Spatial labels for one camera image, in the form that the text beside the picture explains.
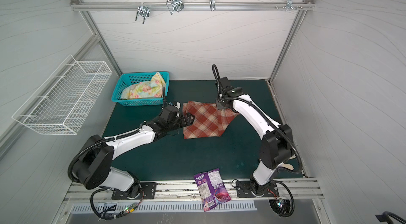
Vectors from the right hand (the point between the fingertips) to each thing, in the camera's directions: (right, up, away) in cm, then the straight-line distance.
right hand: (226, 98), depth 87 cm
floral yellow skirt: (-49, +6, +22) cm, 54 cm away
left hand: (-19, -10, +1) cm, 22 cm away
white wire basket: (-74, -1, -18) cm, 77 cm away
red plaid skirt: (-9, -14, +10) cm, 20 cm away
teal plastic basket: (-69, +13, +26) cm, 74 cm away
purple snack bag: (-8, -42, -14) cm, 45 cm away
